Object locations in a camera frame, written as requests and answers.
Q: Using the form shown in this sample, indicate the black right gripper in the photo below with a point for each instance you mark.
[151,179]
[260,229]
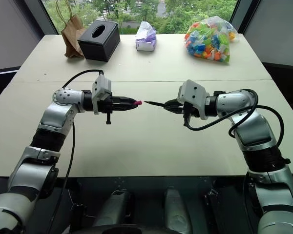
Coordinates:
[191,111]

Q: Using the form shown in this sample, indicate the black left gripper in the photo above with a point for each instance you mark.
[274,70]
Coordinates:
[105,103]

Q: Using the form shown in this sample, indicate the pink marker cap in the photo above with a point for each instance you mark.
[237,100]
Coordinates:
[138,103]

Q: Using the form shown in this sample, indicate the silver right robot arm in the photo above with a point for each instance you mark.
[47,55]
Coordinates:
[254,126]

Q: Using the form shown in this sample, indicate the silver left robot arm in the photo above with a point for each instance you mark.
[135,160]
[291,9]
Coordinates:
[58,114]

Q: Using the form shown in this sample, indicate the black tissue box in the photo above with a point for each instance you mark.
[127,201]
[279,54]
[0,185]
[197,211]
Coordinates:
[97,48]

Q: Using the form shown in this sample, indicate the purple white tissue pack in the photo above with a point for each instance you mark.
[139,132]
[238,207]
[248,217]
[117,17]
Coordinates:
[145,42]

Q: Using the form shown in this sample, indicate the plastic bag of colourful blocks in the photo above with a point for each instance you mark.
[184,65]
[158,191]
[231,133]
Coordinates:
[207,44]

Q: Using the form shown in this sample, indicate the brown paper bag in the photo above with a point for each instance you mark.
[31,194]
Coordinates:
[72,41]

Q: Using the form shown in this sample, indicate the dark rounded shape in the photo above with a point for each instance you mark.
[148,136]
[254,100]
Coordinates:
[117,209]

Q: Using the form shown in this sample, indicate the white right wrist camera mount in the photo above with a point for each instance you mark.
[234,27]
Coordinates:
[193,93]

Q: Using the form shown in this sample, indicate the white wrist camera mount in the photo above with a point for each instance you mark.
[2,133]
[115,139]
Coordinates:
[193,93]
[102,85]

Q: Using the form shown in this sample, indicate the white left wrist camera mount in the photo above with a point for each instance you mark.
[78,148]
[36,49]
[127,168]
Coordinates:
[102,85]

